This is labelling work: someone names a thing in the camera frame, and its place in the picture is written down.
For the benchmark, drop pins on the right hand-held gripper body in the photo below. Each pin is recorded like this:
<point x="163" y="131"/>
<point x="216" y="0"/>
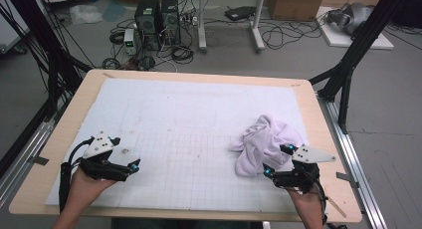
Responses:
<point x="298" y="177"/>

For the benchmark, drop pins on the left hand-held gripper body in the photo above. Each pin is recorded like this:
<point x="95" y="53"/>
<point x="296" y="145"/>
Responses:
<point x="99" y="169"/>

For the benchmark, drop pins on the lavender printed towel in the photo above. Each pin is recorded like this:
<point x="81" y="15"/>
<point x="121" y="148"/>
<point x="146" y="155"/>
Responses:
<point x="262" y="146"/>

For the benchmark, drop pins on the person's left hand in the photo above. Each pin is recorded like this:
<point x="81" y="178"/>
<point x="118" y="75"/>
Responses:
<point x="84" y="187"/>

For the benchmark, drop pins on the person's right hand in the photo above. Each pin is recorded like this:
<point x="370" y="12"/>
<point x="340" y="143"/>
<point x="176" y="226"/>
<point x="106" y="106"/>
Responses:
<point x="307" y="202"/>

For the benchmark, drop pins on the grey tape piece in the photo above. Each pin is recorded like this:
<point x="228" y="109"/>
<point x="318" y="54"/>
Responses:
<point x="346" y="179"/>

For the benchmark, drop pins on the thin wooden stick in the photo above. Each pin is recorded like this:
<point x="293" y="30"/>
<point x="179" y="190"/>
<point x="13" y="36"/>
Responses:
<point x="336" y="207"/>

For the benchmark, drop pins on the white grid mat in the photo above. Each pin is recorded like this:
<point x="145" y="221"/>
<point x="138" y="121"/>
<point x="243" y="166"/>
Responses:
<point x="182" y="149"/>

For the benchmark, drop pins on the black tape piece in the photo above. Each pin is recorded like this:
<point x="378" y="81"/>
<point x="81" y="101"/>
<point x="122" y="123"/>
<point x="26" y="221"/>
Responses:
<point x="39" y="160"/>

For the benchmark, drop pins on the brown tape piece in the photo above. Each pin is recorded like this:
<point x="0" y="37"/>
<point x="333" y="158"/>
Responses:
<point x="108" y="75"/>

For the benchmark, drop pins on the person's dark green clothing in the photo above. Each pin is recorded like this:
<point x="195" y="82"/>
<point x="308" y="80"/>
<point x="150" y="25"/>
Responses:
<point x="185" y="224"/>

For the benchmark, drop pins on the white power supply unit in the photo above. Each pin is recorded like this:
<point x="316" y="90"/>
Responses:
<point x="129" y="41"/>

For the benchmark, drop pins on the black computer tower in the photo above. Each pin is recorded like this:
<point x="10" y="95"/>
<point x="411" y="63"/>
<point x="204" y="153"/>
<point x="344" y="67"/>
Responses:
<point x="147" y="21"/>
<point x="170" y="20"/>

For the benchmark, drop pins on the white desk leg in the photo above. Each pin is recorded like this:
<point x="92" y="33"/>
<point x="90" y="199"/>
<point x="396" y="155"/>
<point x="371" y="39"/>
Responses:
<point x="201" y="23"/>
<point x="257" y="23"/>

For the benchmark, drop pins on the clear plastic bag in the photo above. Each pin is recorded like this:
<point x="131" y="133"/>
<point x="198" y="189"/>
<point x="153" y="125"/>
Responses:
<point x="85" y="14"/>

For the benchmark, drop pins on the blue floor sheet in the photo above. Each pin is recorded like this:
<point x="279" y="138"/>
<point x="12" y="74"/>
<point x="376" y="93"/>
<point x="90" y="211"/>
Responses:
<point x="114" y="10"/>

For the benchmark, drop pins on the white floor board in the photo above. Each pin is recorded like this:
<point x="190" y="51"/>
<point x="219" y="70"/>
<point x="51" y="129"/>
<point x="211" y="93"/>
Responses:
<point x="361" y="40"/>

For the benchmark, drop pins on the black flat device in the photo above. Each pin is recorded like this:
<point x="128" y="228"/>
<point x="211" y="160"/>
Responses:
<point x="239" y="13"/>

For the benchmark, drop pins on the brown cardboard box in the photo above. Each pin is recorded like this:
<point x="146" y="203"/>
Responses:
<point x="295" y="5"/>

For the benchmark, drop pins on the grey headset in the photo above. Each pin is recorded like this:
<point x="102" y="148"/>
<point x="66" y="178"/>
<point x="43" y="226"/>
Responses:
<point x="353" y="16"/>

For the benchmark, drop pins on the white cabinet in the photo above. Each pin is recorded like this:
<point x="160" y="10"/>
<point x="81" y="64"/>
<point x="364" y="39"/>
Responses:
<point x="10" y="26"/>

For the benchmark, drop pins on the aluminium rail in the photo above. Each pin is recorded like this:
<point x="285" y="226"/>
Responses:
<point x="355" y="162"/>
<point x="23" y="156"/>

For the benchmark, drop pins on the black metal frame stand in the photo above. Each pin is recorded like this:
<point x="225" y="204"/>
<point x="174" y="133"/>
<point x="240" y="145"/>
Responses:
<point x="356" y="46"/>
<point x="49" y="53"/>

